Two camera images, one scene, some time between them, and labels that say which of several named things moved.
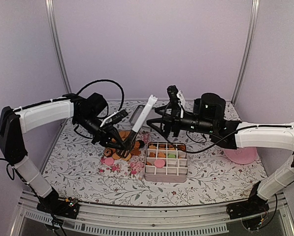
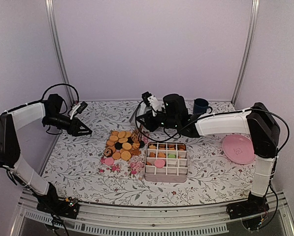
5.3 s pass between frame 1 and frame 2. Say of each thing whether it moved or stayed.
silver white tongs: moved
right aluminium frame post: stayed
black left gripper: moved
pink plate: stayed
